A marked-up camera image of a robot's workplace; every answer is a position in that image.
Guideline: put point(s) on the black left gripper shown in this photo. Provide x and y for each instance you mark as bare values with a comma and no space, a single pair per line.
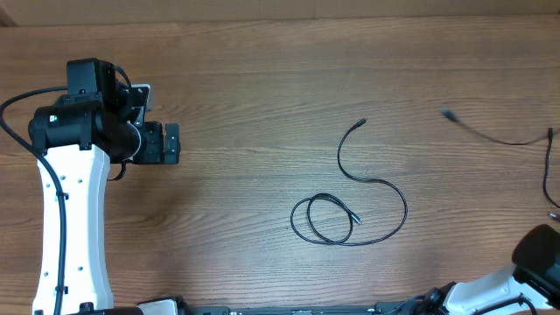
154,153

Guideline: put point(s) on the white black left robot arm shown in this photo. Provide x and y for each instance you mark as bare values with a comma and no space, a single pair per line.
98,122

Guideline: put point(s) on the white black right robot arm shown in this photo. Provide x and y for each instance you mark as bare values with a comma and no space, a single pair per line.
529,283

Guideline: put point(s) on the brown cardboard wall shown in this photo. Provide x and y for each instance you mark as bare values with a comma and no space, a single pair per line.
108,12

